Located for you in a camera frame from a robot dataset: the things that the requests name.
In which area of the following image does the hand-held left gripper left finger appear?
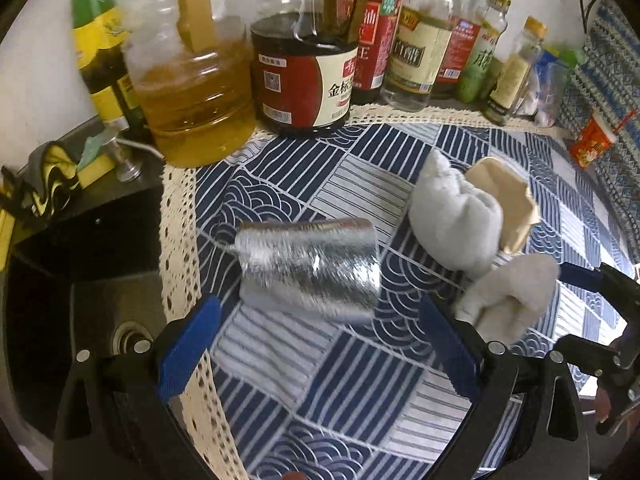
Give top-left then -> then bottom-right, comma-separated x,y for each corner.
52,296 -> 223,480

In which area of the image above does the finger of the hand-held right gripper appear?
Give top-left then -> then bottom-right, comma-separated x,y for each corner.
558,261 -> 640,312
551,334 -> 627,377

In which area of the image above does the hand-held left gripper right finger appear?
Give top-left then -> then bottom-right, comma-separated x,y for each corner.
418,295 -> 592,480

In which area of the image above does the silver foil cup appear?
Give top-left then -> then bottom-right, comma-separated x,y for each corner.
233,217 -> 382,322

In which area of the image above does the person's right hand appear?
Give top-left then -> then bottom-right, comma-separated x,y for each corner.
594,384 -> 615,425

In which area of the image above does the beige paper bowl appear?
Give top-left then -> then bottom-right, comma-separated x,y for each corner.
464,157 -> 541,256

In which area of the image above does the blue patterned tablecloth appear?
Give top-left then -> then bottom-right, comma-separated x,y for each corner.
159,102 -> 640,480

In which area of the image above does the orange paper cup with straw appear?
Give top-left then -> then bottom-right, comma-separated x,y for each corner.
568,107 -> 639,170

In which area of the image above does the patterned blue curtain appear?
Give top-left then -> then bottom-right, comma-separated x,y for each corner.
554,0 -> 640,264

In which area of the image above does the white and blue bag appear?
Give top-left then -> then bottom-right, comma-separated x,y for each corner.
521,50 -> 572,129

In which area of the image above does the metal sink knob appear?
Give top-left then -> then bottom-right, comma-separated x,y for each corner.
116,131 -> 144,184

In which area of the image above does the yellow green sponge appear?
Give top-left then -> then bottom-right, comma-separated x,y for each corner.
76,129 -> 122,189

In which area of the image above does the pale bottle yellow cap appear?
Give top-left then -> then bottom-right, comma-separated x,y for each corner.
481,15 -> 549,126

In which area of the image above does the yellow dish soap bottle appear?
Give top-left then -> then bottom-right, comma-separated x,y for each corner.
0,205 -> 16,272

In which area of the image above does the green bag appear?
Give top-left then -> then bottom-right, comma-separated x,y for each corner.
542,46 -> 592,70

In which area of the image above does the yellow and grey cloth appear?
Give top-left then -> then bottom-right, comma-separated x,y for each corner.
0,142 -> 84,219

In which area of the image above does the large cooking oil jug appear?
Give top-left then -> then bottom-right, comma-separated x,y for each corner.
101,0 -> 259,169

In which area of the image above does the clear bottle red label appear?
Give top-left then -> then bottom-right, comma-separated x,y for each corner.
432,0 -> 489,101

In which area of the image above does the clear vinegar bottle yellow cap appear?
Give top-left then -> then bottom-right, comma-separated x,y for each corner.
379,0 -> 459,114

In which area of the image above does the dark soy sauce jug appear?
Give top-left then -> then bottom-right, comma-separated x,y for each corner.
249,0 -> 374,137

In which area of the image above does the dark bottle red label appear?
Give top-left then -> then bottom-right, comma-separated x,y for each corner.
345,0 -> 406,106

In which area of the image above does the green bottle yellow label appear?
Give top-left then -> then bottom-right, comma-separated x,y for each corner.
69,0 -> 147,130

